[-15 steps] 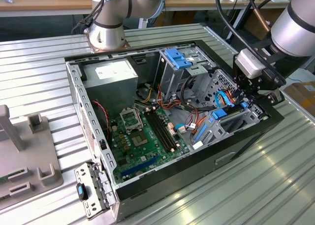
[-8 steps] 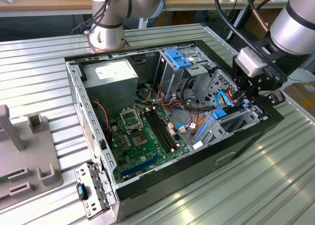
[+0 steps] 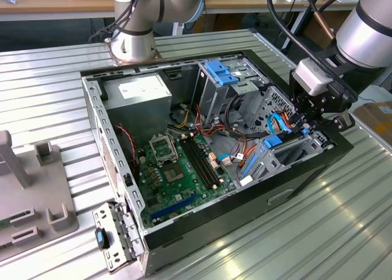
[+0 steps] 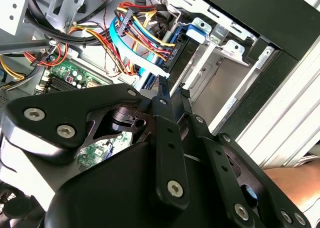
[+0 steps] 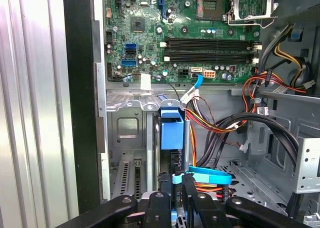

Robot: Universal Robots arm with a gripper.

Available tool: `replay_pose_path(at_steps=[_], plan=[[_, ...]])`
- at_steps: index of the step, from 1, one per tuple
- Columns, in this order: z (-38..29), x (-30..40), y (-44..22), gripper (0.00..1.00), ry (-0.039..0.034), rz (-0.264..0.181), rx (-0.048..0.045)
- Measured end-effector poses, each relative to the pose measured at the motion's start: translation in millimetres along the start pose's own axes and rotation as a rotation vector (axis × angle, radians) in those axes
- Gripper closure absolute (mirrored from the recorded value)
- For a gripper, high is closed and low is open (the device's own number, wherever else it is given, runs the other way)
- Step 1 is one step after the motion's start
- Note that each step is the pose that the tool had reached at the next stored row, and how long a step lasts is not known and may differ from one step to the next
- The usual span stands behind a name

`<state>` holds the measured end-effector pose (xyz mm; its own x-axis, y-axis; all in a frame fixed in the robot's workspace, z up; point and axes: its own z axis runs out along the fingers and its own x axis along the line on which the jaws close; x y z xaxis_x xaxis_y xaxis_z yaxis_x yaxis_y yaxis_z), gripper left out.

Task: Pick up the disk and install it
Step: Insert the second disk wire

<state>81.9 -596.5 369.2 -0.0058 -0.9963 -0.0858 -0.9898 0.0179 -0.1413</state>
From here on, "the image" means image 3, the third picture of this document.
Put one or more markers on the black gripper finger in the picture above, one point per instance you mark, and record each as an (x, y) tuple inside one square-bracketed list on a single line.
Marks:
[(344, 122), (293, 87)]

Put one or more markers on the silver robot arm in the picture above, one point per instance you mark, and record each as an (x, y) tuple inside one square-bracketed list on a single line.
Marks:
[(364, 35)]

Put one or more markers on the grey metal disk bay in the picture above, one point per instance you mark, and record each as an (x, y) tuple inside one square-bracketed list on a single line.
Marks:
[(301, 148)]

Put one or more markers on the cardboard box with label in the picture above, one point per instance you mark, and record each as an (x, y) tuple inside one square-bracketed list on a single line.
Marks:
[(378, 122)]

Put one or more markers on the white low table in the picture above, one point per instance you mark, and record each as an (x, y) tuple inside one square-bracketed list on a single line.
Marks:
[(376, 93)]

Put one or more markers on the blue drive bay latch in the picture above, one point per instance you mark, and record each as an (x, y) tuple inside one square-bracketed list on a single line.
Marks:
[(222, 72)]

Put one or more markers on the grey optical drive cage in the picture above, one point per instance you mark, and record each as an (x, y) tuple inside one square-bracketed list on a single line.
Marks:
[(214, 100)]

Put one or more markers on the wooden desk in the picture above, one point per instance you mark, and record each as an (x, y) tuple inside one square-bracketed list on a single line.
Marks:
[(46, 4), (232, 4)]

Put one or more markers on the white connector tag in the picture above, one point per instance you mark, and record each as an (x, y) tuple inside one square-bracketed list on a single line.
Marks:
[(247, 180)]

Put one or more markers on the black RAM slot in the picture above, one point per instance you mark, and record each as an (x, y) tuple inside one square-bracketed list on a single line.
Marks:
[(198, 164), (206, 160)]

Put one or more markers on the black PC case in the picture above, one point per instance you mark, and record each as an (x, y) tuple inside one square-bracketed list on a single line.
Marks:
[(235, 214)]

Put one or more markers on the CPU socket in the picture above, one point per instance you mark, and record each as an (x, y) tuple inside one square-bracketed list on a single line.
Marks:
[(162, 146)]

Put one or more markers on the square chipset chip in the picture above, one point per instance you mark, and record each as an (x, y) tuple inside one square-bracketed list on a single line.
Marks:
[(174, 175)]

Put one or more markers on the green motherboard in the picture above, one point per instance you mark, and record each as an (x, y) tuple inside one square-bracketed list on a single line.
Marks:
[(186, 189)]

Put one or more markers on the grey power supply unit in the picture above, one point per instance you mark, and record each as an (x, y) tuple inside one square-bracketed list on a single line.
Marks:
[(139, 108)]

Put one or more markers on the blue expansion slot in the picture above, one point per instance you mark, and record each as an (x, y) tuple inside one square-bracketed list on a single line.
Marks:
[(175, 207)]

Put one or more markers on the grey parts rack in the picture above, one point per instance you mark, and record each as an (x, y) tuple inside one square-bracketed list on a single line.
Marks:
[(36, 185)]

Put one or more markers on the green RAM stick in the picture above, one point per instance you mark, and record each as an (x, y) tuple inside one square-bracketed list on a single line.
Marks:
[(6, 222)]

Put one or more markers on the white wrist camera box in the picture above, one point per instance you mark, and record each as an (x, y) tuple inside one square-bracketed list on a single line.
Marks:
[(312, 76)]

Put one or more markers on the grey slot bracket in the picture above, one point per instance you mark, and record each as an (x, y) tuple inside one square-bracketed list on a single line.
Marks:
[(107, 215)]

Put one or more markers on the black blue bracket latch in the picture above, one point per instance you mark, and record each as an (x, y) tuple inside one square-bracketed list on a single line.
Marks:
[(102, 237)]

